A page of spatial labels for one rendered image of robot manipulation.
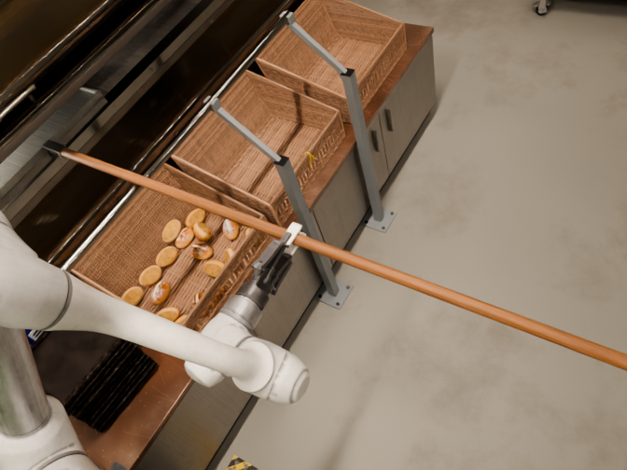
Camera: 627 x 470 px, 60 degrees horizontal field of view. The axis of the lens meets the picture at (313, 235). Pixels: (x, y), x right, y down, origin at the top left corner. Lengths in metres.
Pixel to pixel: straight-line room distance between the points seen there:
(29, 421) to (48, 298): 0.46
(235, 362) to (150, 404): 0.99
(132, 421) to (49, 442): 0.74
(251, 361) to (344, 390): 1.37
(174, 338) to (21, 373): 0.31
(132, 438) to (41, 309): 1.19
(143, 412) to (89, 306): 1.13
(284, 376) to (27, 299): 0.51
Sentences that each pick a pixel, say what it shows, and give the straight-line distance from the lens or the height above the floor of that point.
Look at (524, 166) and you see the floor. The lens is 3.03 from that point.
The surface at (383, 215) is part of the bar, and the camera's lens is 2.83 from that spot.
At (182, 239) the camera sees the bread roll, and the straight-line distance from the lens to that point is 2.25.
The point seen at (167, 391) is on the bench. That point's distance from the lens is 2.02.
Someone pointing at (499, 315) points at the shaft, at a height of 1.18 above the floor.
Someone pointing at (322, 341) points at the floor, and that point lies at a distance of 2.54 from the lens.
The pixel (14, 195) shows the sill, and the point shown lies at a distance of 1.98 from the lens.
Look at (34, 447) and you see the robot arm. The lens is 1.32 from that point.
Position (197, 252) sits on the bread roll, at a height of 0.64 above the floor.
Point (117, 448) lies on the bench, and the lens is 2.04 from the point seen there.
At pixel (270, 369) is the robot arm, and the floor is 1.27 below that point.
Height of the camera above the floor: 2.26
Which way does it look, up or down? 52 degrees down
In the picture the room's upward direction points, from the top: 22 degrees counter-clockwise
